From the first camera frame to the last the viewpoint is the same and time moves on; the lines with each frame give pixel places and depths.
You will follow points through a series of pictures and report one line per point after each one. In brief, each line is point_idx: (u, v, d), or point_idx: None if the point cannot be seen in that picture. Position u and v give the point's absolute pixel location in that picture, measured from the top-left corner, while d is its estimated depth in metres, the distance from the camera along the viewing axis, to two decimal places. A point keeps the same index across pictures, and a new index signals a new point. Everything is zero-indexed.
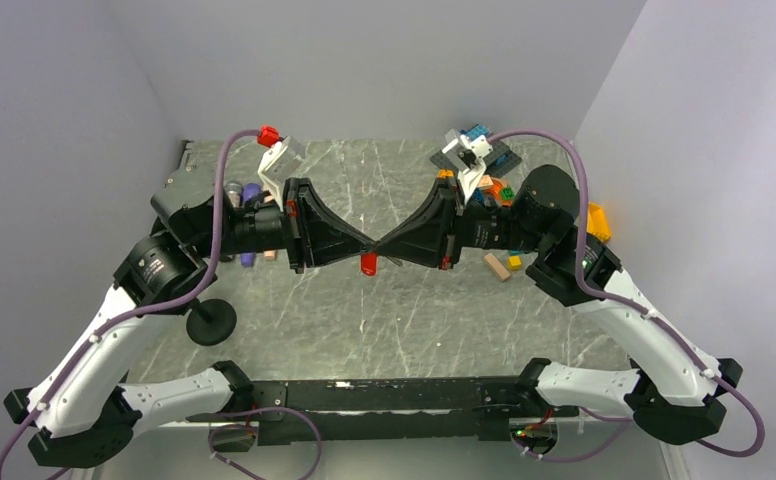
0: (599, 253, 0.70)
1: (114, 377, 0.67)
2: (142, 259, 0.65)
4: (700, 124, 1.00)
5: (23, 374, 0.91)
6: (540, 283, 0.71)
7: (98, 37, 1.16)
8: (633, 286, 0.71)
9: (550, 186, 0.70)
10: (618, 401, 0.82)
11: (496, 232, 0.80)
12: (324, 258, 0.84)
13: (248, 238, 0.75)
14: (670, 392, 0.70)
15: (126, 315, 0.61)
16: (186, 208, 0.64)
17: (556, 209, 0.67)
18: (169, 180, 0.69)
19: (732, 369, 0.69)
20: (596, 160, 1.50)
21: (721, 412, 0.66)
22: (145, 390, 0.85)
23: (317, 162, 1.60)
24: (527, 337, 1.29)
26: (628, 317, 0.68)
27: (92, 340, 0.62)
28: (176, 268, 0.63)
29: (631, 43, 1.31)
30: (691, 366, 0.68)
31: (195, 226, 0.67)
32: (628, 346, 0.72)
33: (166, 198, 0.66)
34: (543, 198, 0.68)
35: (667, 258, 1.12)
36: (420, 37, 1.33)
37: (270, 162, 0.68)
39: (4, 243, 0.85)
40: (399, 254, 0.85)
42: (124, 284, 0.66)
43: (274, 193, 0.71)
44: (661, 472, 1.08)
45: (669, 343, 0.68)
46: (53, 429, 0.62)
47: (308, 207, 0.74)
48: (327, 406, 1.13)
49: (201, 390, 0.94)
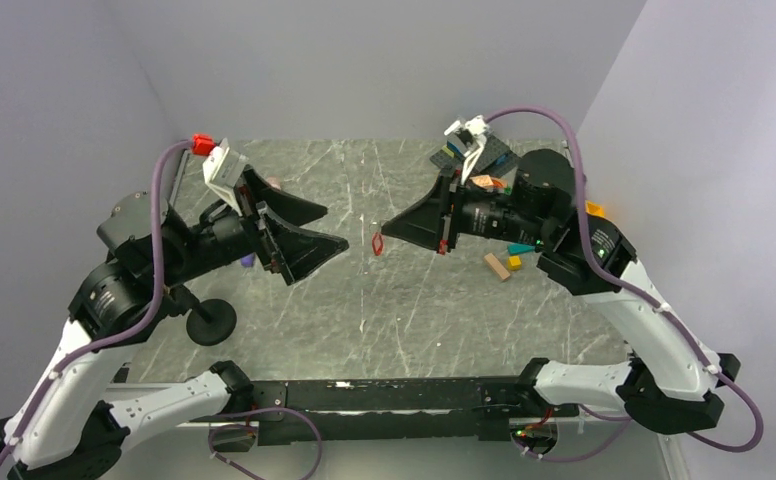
0: (616, 242, 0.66)
1: (88, 404, 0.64)
2: (94, 290, 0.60)
4: (700, 126, 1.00)
5: (21, 375, 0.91)
6: (551, 272, 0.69)
7: (97, 37, 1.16)
8: (647, 280, 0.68)
9: (544, 169, 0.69)
10: (609, 393, 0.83)
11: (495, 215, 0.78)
12: (302, 270, 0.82)
13: (216, 254, 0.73)
14: (671, 386, 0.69)
15: (79, 352, 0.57)
16: (134, 240, 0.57)
17: (551, 188, 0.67)
18: (116, 209, 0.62)
19: (731, 365, 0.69)
20: (596, 160, 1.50)
21: (718, 407, 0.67)
22: (134, 404, 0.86)
23: (317, 162, 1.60)
24: (527, 337, 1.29)
26: (640, 310, 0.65)
27: (50, 378, 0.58)
28: (131, 299, 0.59)
29: (631, 44, 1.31)
30: (696, 362, 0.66)
31: (144, 253, 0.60)
32: (633, 339, 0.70)
33: (113, 228, 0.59)
34: (536, 181, 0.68)
35: (668, 258, 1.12)
36: (420, 38, 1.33)
37: (215, 169, 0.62)
39: (3, 243, 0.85)
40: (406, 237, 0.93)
42: (80, 317, 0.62)
43: (229, 199, 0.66)
44: (661, 472, 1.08)
45: (678, 339, 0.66)
46: (29, 462, 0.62)
47: (271, 219, 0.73)
48: (327, 406, 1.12)
49: (195, 398, 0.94)
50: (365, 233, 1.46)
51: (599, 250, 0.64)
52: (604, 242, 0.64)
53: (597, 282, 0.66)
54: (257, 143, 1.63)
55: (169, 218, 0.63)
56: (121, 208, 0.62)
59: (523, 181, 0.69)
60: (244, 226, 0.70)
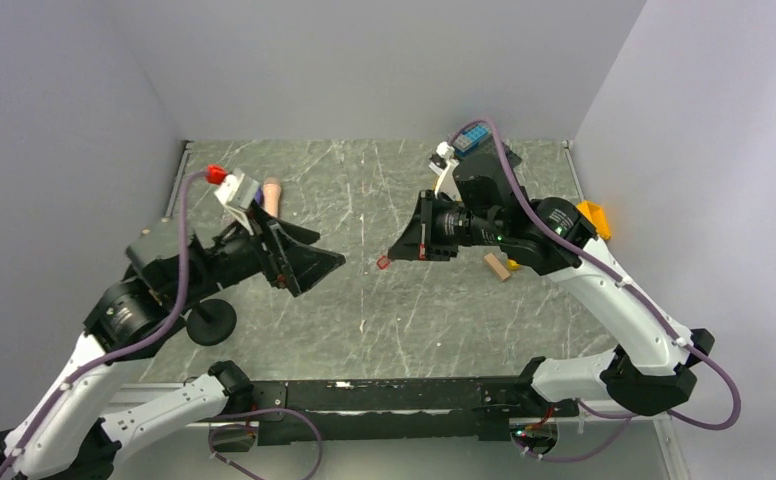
0: (575, 220, 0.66)
1: (93, 416, 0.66)
2: (111, 306, 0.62)
4: (700, 126, 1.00)
5: (22, 375, 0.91)
6: (515, 257, 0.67)
7: (97, 37, 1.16)
8: (610, 255, 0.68)
9: (476, 162, 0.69)
10: (595, 379, 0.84)
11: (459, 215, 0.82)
12: (309, 282, 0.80)
13: (230, 273, 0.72)
14: (643, 363, 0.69)
15: (94, 363, 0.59)
16: (161, 259, 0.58)
17: (477, 179, 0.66)
18: (145, 231, 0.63)
19: (704, 340, 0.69)
20: (596, 160, 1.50)
21: (690, 380, 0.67)
22: (127, 416, 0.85)
23: (317, 162, 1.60)
24: (527, 337, 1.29)
26: (603, 284, 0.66)
27: (63, 388, 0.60)
28: (146, 315, 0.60)
29: (631, 44, 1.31)
30: (663, 335, 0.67)
31: (165, 273, 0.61)
32: (601, 316, 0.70)
33: (141, 249, 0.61)
34: (464, 176, 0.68)
35: (668, 258, 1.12)
36: (421, 38, 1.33)
37: (231, 193, 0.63)
39: (3, 243, 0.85)
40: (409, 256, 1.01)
42: (95, 332, 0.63)
43: (243, 219, 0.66)
44: (661, 472, 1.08)
45: (643, 311, 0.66)
46: (29, 472, 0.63)
47: (282, 235, 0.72)
48: (327, 406, 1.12)
49: (190, 404, 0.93)
50: (365, 233, 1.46)
51: (555, 228, 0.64)
52: (562, 221, 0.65)
53: (558, 257, 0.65)
54: (257, 143, 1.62)
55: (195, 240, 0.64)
56: (149, 231, 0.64)
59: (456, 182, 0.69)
60: (255, 246, 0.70)
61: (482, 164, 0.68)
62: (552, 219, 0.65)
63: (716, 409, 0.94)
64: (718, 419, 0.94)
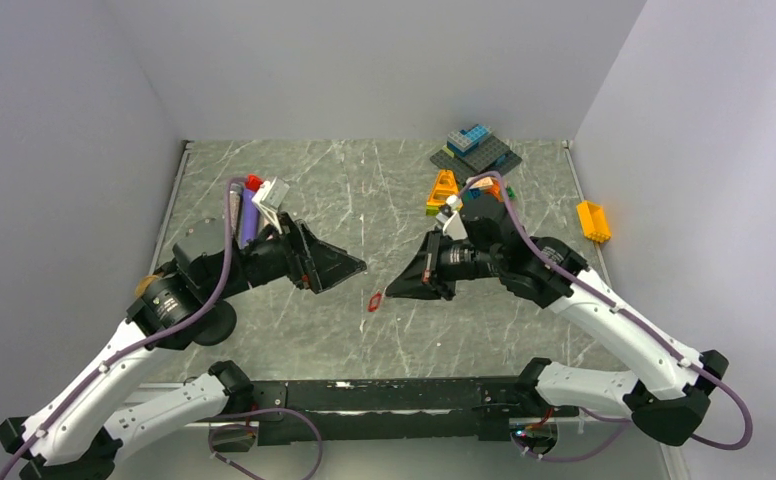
0: (565, 255, 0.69)
1: (116, 404, 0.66)
2: (156, 297, 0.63)
4: (699, 126, 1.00)
5: (23, 375, 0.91)
6: (512, 289, 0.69)
7: (97, 37, 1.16)
8: (602, 282, 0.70)
9: (479, 205, 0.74)
10: (617, 402, 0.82)
11: (465, 248, 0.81)
12: (329, 284, 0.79)
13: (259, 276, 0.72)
14: (655, 386, 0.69)
15: (136, 346, 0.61)
16: (205, 255, 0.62)
17: (481, 219, 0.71)
18: (190, 230, 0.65)
19: (716, 361, 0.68)
20: (595, 160, 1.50)
21: (704, 401, 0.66)
22: (128, 414, 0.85)
23: (317, 162, 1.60)
24: (527, 337, 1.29)
26: (597, 310, 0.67)
27: (101, 369, 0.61)
28: (187, 307, 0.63)
29: (630, 43, 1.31)
30: (668, 356, 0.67)
31: (208, 269, 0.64)
32: (605, 342, 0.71)
33: (189, 245, 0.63)
34: (469, 215, 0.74)
35: (668, 258, 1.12)
36: (420, 38, 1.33)
37: (265, 195, 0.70)
39: (3, 242, 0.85)
40: (411, 292, 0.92)
42: (136, 318, 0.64)
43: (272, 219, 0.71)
44: (661, 472, 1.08)
45: (641, 334, 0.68)
46: (48, 456, 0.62)
47: (306, 231, 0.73)
48: (327, 406, 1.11)
49: (191, 403, 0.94)
50: (365, 233, 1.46)
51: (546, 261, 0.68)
52: (551, 254, 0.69)
53: (552, 290, 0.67)
54: (257, 143, 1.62)
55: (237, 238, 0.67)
56: (194, 230, 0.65)
59: (465, 224, 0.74)
60: (284, 243, 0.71)
61: (485, 206, 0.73)
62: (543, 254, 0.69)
63: (716, 408, 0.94)
64: (718, 418, 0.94)
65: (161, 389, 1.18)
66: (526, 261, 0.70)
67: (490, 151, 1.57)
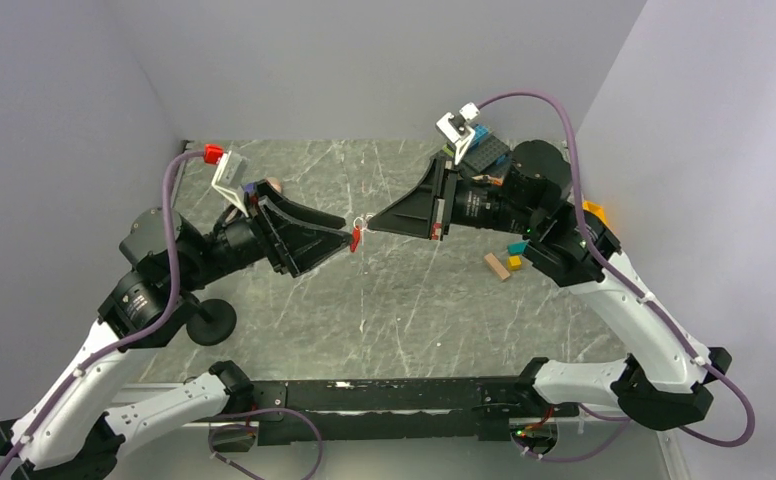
0: (600, 234, 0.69)
1: (99, 407, 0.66)
2: (126, 294, 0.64)
4: (699, 126, 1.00)
5: (21, 375, 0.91)
6: (536, 261, 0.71)
7: (97, 38, 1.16)
8: (633, 270, 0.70)
9: (537, 161, 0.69)
10: (607, 391, 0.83)
11: (486, 197, 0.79)
12: (308, 262, 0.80)
13: (231, 259, 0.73)
14: (660, 378, 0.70)
15: (108, 349, 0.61)
16: (151, 254, 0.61)
17: (541, 181, 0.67)
18: (134, 224, 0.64)
19: (722, 358, 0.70)
20: (595, 161, 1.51)
21: (708, 399, 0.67)
22: (130, 411, 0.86)
23: (317, 162, 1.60)
24: (527, 337, 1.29)
26: (624, 299, 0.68)
27: (76, 374, 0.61)
28: (157, 303, 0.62)
29: (631, 43, 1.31)
30: (683, 353, 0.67)
31: (163, 264, 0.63)
32: (621, 331, 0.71)
33: (136, 244, 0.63)
34: (528, 171, 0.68)
35: (669, 257, 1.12)
36: (421, 38, 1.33)
37: (223, 169, 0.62)
39: (3, 243, 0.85)
40: (399, 229, 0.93)
42: (108, 319, 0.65)
43: (235, 201, 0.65)
44: (661, 473, 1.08)
45: (663, 328, 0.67)
46: (36, 461, 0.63)
47: (272, 213, 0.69)
48: (327, 406, 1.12)
49: (191, 402, 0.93)
50: (365, 233, 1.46)
51: (579, 240, 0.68)
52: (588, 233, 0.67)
53: (581, 271, 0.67)
54: (257, 144, 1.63)
55: (183, 232, 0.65)
56: (139, 224, 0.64)
59: (515, 174, 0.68)
60: (254, 228, 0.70)
61: (542, 163, 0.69)
62: (577, 230, 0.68)
63: (716, 409, 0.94)
64: (718, 417, 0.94)
65: (161, 388, 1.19)
66: (561, 234, 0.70)
67: (491, 150, 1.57)
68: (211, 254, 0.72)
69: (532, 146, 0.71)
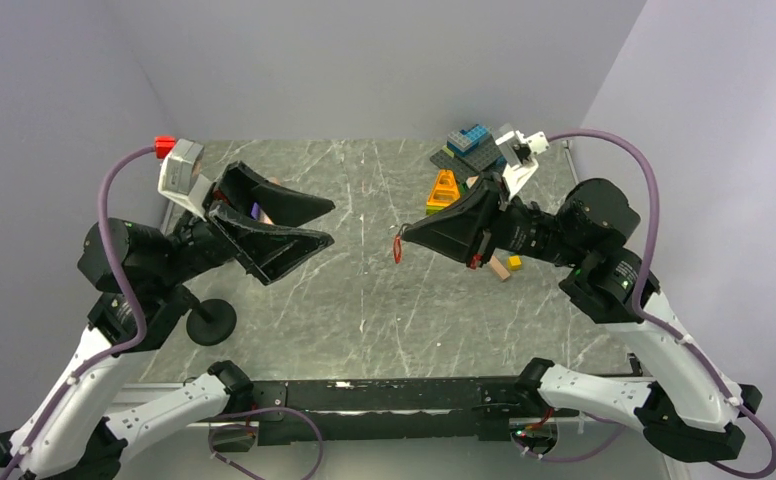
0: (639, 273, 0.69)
1: (98, 411, 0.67)
2: (115, 299, 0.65)
4: (700, 127, 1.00)
5: (22, 376, 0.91)
6: (577, 299, 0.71)
7: (97, 37, 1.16)
8: (670, 310, 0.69)
9: (604, 205, 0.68)
10: (628, 414, 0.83)
11: (533, 238, 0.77)
12: (281, 267, 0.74)
13: (196, 259, 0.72)
14: (691, 415, 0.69)
15: (101, 356, 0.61)
16: (106, 276, 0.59)
17: (608, 229, 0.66)
18: (85, 243, 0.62)
19: (753, 396, 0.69)
20: (595, 162, 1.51)
21: (740, 437, 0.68)
22: (131, 415, 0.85)
23: (317, 162, 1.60)
24: (527, 337, 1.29)
26: (661, 341, 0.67)
27: (70, 382, 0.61)
28: None
29: (631, 42, 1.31)
30: (718, 393, 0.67)
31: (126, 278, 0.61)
32: (655, 369, 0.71)
33: (89, 265, 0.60)
34: (595, 216, 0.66)
35: (669, 257, 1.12)
36: (420, 38, 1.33)
37: (165, 174, 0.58)
39: (4, 242, 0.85)
40: (429, 241, 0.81)
42: (99, 325, 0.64)
43: (185, 204, 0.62)
44: (661, 473, 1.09)
45: (698, 368, 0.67)
46: (38, 470, 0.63)
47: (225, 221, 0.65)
48: (327, 406, 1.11)
49: (193, 402, 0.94)
50: (365, 233, 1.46)
51: (622, 281, 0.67)
52: (630, 275, 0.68)
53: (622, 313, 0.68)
54: (257, 143, 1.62)
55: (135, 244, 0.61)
56: (89, 243, 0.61)
59: (584, 218, 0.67)
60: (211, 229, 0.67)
61: (611, 209, 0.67)
62: (621, 272, 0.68)
63: None
64: None
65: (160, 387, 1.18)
66: (604, 275, 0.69)
67: (491, 150, 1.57)
68: (178, 253, 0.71)
69: (604, 190, 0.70)
